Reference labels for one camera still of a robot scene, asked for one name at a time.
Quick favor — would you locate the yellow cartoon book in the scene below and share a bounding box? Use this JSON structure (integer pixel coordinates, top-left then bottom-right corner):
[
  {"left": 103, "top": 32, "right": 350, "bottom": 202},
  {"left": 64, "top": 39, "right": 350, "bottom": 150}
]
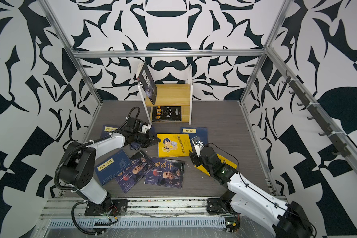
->
[
  {"left": 195, "top": 154, "right": 238, "bottom": 176},
  {"left": 157, "top": 134, "right": 193, "bottom": 158}
]

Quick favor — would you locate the blue book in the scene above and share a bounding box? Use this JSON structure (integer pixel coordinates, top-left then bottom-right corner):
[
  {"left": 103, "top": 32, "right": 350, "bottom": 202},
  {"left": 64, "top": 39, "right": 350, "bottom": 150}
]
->
[
  {"left": 95, "top": 150, "right": 131, "bottom": 185},
  {"left": 100, "top": 125, "right": 119, "bottom": 138},
  {"left": 180, "top": 127, "right": 208, "bottom": 145},
  {"left": 130, "top": 142, "right": 141, "bottom": 151}
]

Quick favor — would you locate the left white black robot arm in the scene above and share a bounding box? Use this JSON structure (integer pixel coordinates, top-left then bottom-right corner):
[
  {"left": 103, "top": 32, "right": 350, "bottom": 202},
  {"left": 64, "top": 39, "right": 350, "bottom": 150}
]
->
[{"left": 54, "top": 116, "right": 161, "bottom": 236}]

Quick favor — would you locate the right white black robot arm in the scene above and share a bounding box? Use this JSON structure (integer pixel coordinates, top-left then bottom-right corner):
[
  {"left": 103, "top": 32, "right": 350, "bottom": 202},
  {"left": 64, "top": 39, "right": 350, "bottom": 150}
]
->
[{"left": 189, "top": 137, "right": 317, "bottom": 238}]

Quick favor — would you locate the dark portrait book left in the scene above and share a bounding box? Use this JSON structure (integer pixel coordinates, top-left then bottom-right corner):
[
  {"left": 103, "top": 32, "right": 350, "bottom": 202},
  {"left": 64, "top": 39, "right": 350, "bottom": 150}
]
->
[{"left": 115, "top": 150, "right": 154, "bottom": 193}]

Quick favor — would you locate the dark portrait book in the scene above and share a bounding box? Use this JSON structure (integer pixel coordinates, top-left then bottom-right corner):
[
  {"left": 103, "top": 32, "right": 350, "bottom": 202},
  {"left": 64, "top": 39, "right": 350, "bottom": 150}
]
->
[
  {"left": 144, "top": 158, "right": 185, "bottom": 189},
  {"left": 115, "top": 150, "right": 154, "bottom": 193}
]

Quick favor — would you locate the black book yellow title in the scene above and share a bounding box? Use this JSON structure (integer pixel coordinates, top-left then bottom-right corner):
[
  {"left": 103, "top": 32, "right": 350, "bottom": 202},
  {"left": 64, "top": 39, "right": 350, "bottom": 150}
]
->
[{"left": 151, "top": 106, "right": 182, "bottom": 122}]

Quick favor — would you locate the dark portrait book right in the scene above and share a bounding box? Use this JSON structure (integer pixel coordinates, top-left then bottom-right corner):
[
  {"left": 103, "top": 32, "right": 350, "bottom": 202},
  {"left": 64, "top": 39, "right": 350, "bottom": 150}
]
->
[{"left": 144, "top": 158, "right": 185, "bottom": 189}]

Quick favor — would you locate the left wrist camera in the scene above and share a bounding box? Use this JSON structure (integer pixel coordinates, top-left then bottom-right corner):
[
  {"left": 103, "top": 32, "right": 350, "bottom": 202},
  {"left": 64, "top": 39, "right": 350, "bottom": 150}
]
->
[{"left": 141, "top": 123, "right": 152, "bottom": 134}]

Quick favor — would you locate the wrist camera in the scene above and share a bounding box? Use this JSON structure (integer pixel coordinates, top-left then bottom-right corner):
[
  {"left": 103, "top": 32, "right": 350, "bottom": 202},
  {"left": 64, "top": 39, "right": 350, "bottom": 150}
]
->
[
  {"left": 192, "top": 136, "right": 204, "bottom": 157},
  {"left": 141, "top": 123, "right": 152, "bottom": 134}
]

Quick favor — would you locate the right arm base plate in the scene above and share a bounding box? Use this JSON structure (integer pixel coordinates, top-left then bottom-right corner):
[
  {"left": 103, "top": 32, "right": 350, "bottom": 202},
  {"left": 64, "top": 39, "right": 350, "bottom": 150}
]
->
[{"left": 206, "top": 198, "right": 245, "bottom": 216}]

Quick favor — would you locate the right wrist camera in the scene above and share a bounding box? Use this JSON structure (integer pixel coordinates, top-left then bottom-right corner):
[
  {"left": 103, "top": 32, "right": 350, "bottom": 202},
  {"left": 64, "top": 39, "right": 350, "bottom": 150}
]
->
[{"left": 192, "top": 136, "right": 204, "bottom": 157}]

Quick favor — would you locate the wooden white frame bookshelf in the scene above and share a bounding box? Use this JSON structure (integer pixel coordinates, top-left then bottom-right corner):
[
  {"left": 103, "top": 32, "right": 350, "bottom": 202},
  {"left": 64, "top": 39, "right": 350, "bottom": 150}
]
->
[{"left": 138, "top": 65, "right": 193, "bottom": 124}]

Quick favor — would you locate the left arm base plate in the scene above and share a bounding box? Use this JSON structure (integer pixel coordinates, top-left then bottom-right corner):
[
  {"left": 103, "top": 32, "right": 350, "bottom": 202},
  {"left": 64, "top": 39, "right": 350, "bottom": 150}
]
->
[{"left": 84, "top": 199, "right": 129, "bottom": 216}]

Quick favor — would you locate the white slotted cable duct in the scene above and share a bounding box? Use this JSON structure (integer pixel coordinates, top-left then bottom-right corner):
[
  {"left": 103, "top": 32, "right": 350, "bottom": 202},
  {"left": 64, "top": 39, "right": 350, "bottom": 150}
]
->
[{"left": 48, "top": 217, "right": 226, "bottom": 229}]

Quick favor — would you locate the wall coat hook rail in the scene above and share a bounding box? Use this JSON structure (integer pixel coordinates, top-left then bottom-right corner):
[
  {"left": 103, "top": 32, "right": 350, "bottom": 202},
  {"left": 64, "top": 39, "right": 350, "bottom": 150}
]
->
[{"left": 282, "top": 71, "right": 352, "bottom": 158}]

